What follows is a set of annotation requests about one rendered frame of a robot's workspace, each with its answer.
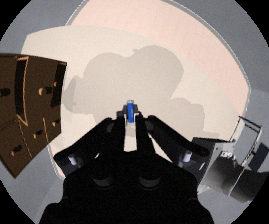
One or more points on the brown wooden chest of drawers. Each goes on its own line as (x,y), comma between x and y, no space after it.
(17,118)

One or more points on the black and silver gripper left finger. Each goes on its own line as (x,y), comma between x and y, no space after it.
(88,147)

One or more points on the blue aa battery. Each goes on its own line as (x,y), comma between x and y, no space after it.
(130,108)

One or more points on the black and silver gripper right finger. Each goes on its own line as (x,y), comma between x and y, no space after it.
(179,150)

